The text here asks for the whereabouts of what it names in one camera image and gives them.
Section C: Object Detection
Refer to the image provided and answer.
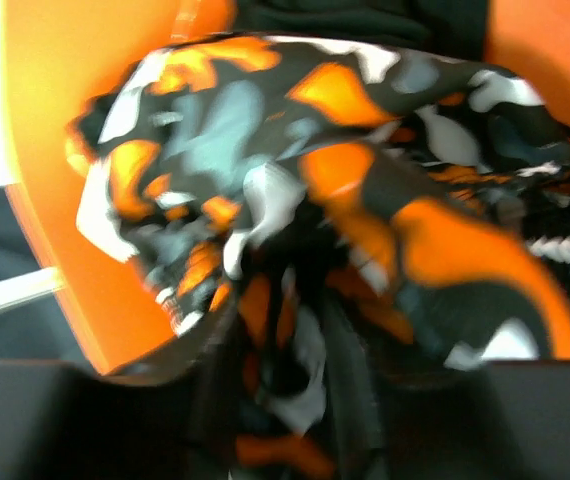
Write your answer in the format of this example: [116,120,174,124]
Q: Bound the black shorts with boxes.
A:
[232,0,490,61]

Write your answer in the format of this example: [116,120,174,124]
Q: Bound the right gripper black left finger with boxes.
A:
[0,336,239,479]

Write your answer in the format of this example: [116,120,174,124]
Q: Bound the orange camouflage shorts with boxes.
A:
[75,32,570,479]

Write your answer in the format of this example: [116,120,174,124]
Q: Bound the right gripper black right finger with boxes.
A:
[324,294,570,480]

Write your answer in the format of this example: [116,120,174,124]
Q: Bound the orange plastic laundry basket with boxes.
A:
[2,1,570,374]

